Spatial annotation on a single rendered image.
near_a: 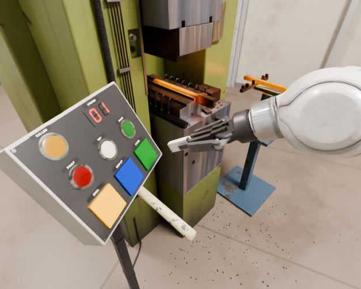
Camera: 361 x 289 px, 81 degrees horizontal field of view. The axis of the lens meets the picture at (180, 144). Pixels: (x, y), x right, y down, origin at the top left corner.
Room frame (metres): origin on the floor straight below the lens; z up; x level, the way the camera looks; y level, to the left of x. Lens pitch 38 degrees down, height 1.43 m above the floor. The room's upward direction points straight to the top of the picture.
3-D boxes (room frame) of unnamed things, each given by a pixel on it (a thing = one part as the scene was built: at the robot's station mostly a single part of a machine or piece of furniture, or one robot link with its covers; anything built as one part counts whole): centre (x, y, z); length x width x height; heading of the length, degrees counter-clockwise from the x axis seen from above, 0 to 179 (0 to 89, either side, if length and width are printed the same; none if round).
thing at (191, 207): (1.10, 0.06, 0.23); 0.56 x 0.38 x 0.47; 46
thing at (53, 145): (0.34, 0.26, 1.16); 0.05 x 0.03 x 0.04; 136
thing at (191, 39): (1.05, 0.09, 1.25); 0.42 x 0.20 x 0.10; 46
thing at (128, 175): (0.40, 0.14, 1.01); 0.07 x 0.05 x 0.07; 161
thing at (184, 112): (1.05, 0.09, 0.96); 0.42 x 0.20 x 0.09; 46
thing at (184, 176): (1.10, 0.06, 0.69); 0.56 x 0.38 x 0.45; 46
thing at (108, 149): (0.42, 0.18, 1.09); 0.05 x 0.03 x 0.04; 136
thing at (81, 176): (0.32, 0.22, 1.09); 0.05 x 0.03 x 0.04; 136
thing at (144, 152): (0.50, 0.11, 1.01); 0.07 x 0.05 x 0.07; 161
